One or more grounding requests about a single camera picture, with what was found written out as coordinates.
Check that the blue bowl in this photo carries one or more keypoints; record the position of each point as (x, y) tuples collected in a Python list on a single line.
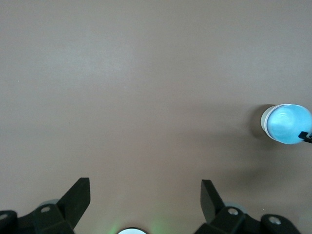
[(285, 124)]

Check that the brown table cover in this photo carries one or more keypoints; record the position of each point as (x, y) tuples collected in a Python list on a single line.
[(146, 85)]

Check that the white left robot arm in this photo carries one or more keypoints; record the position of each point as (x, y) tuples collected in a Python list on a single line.
[(131, 231)]

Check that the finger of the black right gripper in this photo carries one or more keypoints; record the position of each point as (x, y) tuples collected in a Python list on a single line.
[(306, 136)]

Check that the white bowl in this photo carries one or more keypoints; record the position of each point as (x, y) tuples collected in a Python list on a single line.
[(263, 120)]

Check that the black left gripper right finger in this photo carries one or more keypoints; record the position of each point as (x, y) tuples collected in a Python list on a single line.
[(226, 219)]

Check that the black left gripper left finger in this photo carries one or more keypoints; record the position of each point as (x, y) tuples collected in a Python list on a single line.
[(61, 217)]

